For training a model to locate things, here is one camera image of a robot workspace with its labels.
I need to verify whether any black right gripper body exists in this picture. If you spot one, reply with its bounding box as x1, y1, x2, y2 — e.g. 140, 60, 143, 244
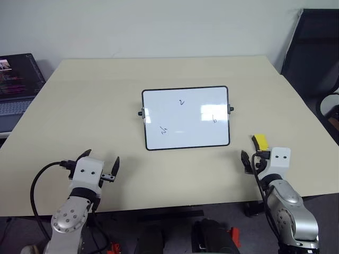
245, 150, 271, 176

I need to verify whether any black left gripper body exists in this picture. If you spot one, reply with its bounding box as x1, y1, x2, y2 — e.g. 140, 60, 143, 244
100, 173, 117, 184

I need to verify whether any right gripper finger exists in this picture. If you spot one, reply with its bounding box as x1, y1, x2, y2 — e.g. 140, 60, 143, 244
251, 135, 262, 152
240, 150, 251, 173

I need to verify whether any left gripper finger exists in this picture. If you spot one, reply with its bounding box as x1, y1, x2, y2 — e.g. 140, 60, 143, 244
76, 149, 93, 162
111, 156, 121, 177

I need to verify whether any yellow eraser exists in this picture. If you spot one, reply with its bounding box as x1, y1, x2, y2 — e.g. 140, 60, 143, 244
253, 134, 269, 152

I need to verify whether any black table leg foot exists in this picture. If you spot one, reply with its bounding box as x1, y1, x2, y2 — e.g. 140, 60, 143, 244
243, 200, 266, 218

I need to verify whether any small black-framed whiteboard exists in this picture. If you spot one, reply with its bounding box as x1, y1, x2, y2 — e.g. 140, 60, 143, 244
137, 85, 235, 152

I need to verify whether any black chair with armrest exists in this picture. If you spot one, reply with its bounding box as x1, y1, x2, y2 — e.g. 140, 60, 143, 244
315, 92, 339, 147

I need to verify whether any large red plastic part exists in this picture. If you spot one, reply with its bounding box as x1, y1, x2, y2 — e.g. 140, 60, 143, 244
227, 226, 241, 249

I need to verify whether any wide dark rounded shape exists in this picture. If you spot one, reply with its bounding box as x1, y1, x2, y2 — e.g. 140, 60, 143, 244
191, 217, 240, 254

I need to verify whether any open grey laptop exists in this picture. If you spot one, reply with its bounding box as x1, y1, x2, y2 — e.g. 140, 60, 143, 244
0, 53, 47, 133

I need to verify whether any black office chair backrest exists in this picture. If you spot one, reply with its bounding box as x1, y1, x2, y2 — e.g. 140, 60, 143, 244
280, 8, 339, 96

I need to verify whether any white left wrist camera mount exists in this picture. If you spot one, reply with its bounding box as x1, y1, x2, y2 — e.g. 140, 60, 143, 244
69, 156, 104, 190

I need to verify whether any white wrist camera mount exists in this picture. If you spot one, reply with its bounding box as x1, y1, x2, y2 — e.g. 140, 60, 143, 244
267, 147, 291, 177
69, 156, 104, 190

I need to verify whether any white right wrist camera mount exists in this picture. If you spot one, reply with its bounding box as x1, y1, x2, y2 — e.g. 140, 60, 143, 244
267, 147, 291, 177

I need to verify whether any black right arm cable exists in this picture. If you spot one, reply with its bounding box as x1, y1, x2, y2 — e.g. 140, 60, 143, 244
250, 153, 282, 247

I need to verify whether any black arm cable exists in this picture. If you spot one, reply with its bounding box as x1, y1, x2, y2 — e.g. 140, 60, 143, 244
30, 160, 77, 240
250, 153, 282, 247

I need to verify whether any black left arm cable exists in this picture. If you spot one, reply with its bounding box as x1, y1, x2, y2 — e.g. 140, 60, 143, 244
30, 160, 77, 240

